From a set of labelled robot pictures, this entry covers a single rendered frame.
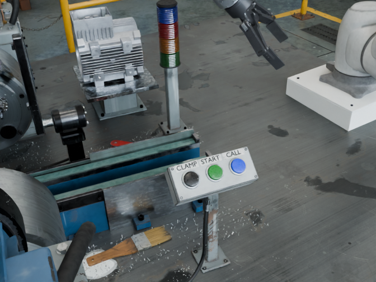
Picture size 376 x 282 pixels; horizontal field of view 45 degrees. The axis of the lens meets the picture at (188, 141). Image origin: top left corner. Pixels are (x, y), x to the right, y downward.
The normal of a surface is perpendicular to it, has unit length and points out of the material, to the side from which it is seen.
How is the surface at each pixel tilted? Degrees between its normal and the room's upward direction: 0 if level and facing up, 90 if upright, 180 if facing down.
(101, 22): 90
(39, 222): 47
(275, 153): 0
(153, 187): 90
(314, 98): 90
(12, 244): 15
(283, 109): 0
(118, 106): 90
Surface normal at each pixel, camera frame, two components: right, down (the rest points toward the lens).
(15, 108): 0.37, 0.51
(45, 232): 0.70, -0.70
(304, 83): -0.06, -0.83
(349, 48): -0.93, 0.22
